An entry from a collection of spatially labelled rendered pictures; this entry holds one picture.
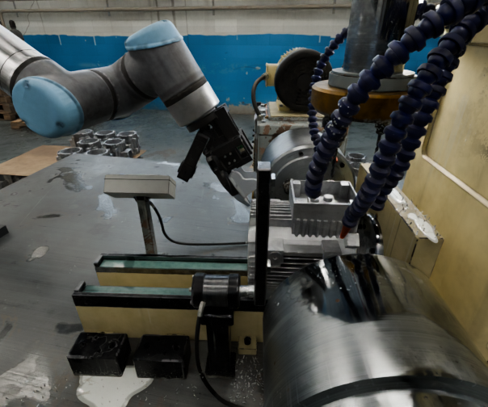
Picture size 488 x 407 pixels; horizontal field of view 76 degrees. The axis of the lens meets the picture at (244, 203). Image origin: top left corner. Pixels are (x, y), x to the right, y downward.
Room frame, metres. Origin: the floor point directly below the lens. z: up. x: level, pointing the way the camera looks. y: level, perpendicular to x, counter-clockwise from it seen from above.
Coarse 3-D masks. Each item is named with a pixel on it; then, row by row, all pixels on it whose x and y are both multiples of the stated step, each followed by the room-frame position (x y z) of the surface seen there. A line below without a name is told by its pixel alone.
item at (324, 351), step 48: (288, 288) 0.30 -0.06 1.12; (336, 288) 0.26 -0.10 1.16; (384, 288) 0.26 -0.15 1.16; (432, 288) 0.28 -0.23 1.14; (288, 336) 0.23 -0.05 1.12; (336, 336) 0.21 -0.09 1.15; (384, 336) 0.20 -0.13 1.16; (432, 336) 0.20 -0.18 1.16; (288, 384) 0.18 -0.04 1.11; (336, 384) 0.16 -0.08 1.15; (384, 384) 0.16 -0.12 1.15; (432, 384) 0.15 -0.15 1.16; (480, 384) 0.16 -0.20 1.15
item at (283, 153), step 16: (304, 128) 0.90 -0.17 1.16; (272, 144) 0.88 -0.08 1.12; (288, 144) 0.80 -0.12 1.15; (304, 144) 0.76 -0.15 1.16; (272, 160) 0.76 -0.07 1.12; (288, 160) 0.75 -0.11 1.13; (304, 160) 0.74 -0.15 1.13; (288, 176) 0.74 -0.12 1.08; (304, 176) 0.74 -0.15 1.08; (336, 176) 0.74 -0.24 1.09; (352, 176) 0.74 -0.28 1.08; (272, 192) 0.74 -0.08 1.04; (288, 192) 0.71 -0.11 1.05
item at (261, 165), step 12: (264, 168) 0.39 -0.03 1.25; (264, 180) 0.39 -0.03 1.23; (264, 192) 0.39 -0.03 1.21; (264, 204) 0.39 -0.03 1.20; (264, 216) 0.39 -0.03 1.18; (264, 228) 0.39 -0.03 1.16; (264, 240) 0.39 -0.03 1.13; (264, 252) 0.39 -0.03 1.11; (264, 264) 0.39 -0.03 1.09; (264, 276) 0.39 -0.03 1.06; (264, 288) 0.39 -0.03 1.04; (264, 300) 0.39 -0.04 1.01
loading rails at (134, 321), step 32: (128, 256) 0.61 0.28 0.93; (160, 256) 0.61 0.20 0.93; (192, 256) 0.61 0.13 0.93; (224, 256) 0.61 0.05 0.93; (96, 288) 0.51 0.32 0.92; (128, 288) 0.51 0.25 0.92; (160, 288) 0.51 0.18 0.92; (96, 320) 0.48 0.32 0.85; (128, 320) 0.48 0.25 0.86; (160, 320) 0.48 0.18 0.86; (192, 320) 0.47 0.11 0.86; (256, 320) 0.47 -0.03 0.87; (256, 352) 0.44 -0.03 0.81
